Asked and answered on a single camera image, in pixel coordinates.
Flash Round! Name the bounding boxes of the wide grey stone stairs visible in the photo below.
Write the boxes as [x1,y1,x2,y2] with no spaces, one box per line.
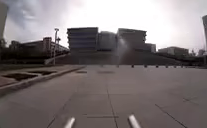
[54,49,183,66]

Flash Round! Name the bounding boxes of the large grey stepped building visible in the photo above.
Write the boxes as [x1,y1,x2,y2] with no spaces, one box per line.
[66,26,157,54]

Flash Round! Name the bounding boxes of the grey stone kerb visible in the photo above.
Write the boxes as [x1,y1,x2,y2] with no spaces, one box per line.
[0,65,87,100]

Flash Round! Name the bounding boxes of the robot's own part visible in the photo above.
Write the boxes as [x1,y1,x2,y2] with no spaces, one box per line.
[127,114,142,128]
[63,116,76,128]

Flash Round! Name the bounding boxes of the low long building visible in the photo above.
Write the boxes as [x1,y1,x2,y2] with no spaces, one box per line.
[9,36,71,58]

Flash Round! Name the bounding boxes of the low flat building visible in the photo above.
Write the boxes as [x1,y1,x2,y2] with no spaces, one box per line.
[157,46,191,58]

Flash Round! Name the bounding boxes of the grey concrete slab plaza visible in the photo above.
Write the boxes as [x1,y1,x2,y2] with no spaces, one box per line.
[0,64,207,128]

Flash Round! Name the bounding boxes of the pale low stair wall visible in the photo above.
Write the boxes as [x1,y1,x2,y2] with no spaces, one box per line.
[44,53,71,66]

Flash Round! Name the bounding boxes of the lamp pole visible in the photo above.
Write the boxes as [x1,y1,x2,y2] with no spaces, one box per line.
[52,27,61,66]

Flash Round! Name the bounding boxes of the row of dark bollards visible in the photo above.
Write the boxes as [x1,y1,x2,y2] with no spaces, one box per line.
[100,63,199,69]

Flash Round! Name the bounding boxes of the paved strip with planting pits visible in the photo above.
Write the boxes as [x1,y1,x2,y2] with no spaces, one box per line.
[0,64,79,90]

